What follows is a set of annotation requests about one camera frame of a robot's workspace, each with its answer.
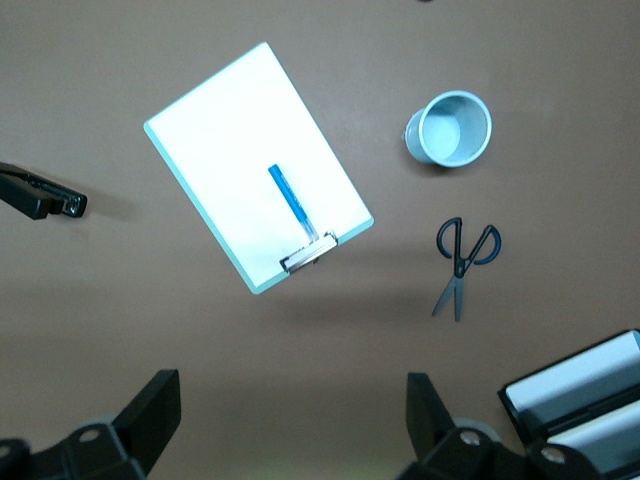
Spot black scissors with blue grips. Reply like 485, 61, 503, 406
431, 216, 502, 323

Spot light blue cup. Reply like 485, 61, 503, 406
403, 89, 494, 170

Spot blue marker with white end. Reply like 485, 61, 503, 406
267, 163, 320, 242

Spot mint clipboard with white paper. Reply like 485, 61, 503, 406
143, 41, 376, 295

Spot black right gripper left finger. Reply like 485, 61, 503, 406
0, 368, 182, 480

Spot black stapler with orange tip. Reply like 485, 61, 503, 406
0, 161, 89, 222

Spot black stacked document tray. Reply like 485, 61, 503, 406
498, 328, 640, 480

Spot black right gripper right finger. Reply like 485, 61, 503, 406
399, 372, 607, 480

